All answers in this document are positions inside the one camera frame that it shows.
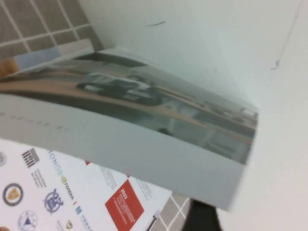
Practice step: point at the brochure with blue orange cover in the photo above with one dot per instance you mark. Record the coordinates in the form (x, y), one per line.
(36, 57)

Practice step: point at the AgileX brochure with logo page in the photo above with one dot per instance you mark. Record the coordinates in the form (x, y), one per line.
(144, 144)

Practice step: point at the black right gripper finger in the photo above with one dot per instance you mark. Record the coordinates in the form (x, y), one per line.
(204, 219)

